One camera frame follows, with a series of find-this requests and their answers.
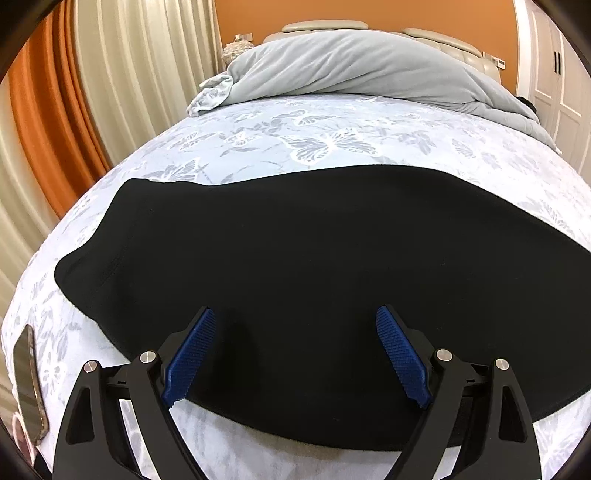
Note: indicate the beige padded headboard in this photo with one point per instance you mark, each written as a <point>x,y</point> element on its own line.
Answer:
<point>466,50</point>

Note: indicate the grey duvet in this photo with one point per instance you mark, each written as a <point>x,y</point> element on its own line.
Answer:
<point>346,64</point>

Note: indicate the smartphone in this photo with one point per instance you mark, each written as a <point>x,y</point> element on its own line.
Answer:
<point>27,392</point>

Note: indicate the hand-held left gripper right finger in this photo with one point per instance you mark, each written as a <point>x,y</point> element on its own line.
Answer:
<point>400,355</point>

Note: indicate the black pants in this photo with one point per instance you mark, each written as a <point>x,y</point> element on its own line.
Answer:
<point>295,254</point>

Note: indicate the orange curtain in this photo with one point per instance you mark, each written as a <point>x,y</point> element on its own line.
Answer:
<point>55,115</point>

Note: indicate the butterfly print bed sheet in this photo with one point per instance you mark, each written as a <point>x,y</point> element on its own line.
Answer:
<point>323,138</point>

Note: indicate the white bedside ornament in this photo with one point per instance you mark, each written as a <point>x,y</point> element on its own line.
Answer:
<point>236,48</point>

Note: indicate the white wardrobe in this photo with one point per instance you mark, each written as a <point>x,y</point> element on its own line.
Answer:
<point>554,69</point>

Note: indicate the wall switch panel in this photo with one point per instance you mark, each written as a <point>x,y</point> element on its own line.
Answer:
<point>493,60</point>

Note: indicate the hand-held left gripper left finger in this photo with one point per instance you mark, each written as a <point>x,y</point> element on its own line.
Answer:
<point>191,355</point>

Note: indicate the small dark object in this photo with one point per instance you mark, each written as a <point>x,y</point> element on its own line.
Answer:
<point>526,102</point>

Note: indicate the cream curtain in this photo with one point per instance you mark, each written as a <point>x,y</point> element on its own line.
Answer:
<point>138,69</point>
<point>23,207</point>

